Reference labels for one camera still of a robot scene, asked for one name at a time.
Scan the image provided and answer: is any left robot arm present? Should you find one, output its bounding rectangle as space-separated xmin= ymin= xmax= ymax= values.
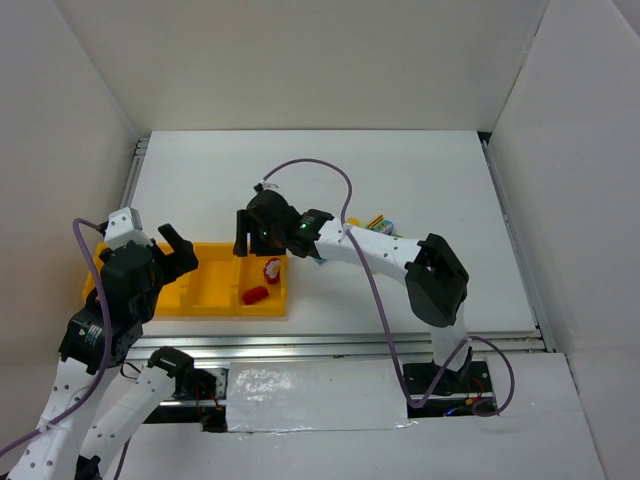
xmin=1 ymin=220 xmax=217 ymax=479

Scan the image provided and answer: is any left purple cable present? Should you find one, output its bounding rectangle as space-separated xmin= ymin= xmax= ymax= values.
xmin=0 ymin=215 xmax=136 ymax=480

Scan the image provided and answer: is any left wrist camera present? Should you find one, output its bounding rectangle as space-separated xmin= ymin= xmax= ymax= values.
xmin=104 ymin=207 xmax=150 ymax=250

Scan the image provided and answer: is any aluminium rail frame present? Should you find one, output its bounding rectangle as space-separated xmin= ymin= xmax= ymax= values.
xmin=119 ymin=130 xmax=559 ymax=431

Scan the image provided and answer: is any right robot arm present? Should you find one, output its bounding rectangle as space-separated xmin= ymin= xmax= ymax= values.
xmin=233 ymin=189 xmax=472 ymax=396

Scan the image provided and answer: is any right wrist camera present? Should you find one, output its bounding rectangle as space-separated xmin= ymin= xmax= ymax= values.
xmin=253 ymin=181 xmax=280 ymax=194

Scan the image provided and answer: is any red rectangular lego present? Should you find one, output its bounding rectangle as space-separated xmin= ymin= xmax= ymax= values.
xmin=241 ymin=286 xmax=269 ymax=305

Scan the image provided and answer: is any yellow three-compartment bin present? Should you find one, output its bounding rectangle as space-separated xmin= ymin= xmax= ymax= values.
xmin=81 ymin=241 xmax=290 ymax=319

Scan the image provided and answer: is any red arched lego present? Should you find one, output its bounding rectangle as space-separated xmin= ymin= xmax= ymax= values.
xmin=263 ymin=258 xmax=282 ymax=285

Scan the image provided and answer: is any teal decorated round lego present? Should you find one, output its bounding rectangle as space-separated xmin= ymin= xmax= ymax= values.
xmin=374 ymin=220 xmax=395 ymax=235

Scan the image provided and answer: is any white taped sheet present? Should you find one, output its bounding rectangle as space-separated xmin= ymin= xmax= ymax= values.
xmin=226 ymin=360 xmax=411 ymax=433

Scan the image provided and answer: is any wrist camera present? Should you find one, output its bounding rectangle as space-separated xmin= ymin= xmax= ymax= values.
xmin=104 ymin=207 xmax=150 ymax=250
xmin=253 ymin=181 xmax=280 ymax=194

